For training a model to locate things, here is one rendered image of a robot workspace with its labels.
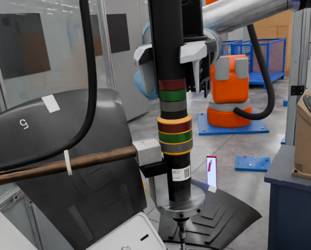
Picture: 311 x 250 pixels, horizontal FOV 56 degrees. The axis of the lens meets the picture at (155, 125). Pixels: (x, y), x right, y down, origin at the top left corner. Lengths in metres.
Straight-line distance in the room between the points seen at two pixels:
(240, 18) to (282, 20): 7.60
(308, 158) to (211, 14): 0.60
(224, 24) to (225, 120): 3.63
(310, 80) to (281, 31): 6.18
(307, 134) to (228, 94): 3.26
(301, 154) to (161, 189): 0.75
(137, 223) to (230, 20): 0.49
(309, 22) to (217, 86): 2.28
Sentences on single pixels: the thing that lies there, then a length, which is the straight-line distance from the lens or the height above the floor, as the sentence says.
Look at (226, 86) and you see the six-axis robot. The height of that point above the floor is 0.64.
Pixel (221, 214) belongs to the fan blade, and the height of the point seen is 1.17.
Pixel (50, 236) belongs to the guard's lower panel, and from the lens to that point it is 1.41.
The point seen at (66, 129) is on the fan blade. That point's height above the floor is 1.39.
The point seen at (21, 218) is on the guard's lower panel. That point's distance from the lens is 1.25.
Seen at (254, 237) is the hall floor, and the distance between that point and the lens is 2.40.
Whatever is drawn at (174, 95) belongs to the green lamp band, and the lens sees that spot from 0.35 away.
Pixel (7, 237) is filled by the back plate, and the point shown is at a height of 1.20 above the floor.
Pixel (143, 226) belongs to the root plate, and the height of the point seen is 1.27.
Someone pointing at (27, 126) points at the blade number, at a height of 1.40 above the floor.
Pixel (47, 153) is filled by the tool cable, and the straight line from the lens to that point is 0.35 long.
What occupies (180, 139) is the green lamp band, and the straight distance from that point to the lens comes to 0.36.
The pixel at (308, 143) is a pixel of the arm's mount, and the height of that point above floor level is 1.12.
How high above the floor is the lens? 1.52
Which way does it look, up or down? 19 degrees down
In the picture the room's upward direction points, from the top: 5 degrees counter-clockwise
